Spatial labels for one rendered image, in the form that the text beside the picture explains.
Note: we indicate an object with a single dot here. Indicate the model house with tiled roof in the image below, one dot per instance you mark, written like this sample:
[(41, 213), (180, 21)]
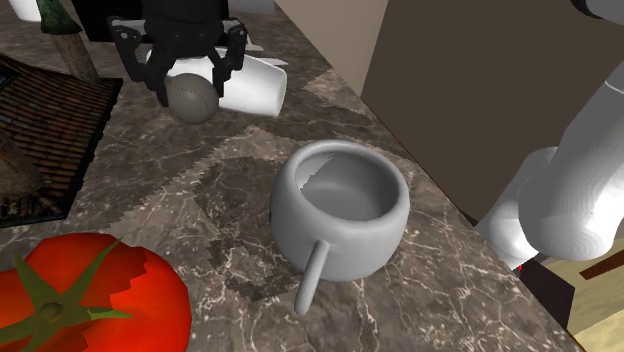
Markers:
[(53, 126)]

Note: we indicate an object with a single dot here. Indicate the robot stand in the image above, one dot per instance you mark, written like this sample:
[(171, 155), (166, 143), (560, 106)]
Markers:
[(548, 292)]

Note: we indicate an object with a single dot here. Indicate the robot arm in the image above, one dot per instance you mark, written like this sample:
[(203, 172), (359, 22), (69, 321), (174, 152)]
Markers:
[(575, 195)]

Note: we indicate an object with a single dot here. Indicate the grey stitched ball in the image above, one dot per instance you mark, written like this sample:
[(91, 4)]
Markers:
[(192, 100)]

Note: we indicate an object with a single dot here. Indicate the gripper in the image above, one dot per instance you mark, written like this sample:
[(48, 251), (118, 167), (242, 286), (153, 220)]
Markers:
[(183, 27)]

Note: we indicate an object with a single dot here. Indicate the white rounded container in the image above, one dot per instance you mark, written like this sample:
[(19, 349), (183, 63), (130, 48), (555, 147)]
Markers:
[(27, 8)]

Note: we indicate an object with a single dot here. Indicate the red tomato with green stem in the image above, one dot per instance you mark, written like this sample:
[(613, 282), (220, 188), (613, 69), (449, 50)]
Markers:
[(122, 302)]

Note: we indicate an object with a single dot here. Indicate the white cup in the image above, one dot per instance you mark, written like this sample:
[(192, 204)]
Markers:
[(253, 88)]

